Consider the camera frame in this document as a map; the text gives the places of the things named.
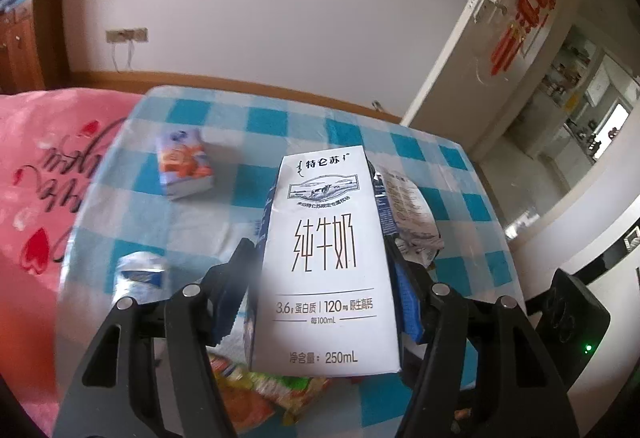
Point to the wall socket strip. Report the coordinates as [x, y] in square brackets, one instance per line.
[127, 35]

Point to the white kitchen cabinet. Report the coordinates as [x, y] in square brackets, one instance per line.
[575, 118]

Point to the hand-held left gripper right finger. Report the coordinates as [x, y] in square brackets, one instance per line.
[409, 308]

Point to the yellow snack wrapper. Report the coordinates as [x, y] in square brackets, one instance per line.
[270, 393]

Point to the small tissue pack orange print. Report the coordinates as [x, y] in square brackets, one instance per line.
[182, 166]

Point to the white door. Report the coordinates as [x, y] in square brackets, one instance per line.
[450, 83]

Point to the pink printed blanket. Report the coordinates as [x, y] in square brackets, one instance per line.
[40, 178]

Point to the blue checked tablecloth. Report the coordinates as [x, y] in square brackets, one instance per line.
[235, 218]

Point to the flattened silver carton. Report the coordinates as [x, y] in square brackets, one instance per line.
[407, 213]

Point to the crumpled white blue wrapper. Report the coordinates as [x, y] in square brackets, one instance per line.
[137, 275]

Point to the white milk carton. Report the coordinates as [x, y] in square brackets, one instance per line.
[325, 268]

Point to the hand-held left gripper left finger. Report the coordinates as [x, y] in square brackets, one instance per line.
[227, 313]

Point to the brown wooden cabinet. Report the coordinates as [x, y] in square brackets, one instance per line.
[25, 48]

